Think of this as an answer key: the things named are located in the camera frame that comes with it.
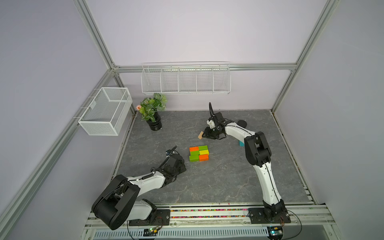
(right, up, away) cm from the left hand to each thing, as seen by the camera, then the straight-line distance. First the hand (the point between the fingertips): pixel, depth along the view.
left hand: (183, 166), depth 90 cm
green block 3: (+6, +5, +2) cm, 8 cm away
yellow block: (+13, +8, +4) cm, 16 cm away
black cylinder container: (+41, +27, +18) cm, 52 cm away
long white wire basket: (+8, +58, +10) cm, 59 cm away
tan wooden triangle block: (+10, +18, +14) cm, 25 cm away
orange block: (+7, +10, +6) cm, 14 cm away
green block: (+12, +10, +7) cm, 17 cm away
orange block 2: (+12, +5, +3) cm, 14 cm away
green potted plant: (-20, +34, -4) cm, 40 cm away
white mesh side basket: (-44, +32, -6) cm, 55 cm away
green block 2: (+7, +7, +4) cm, 11 cm away
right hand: (+13, +18, +14) cm, 26 cm away
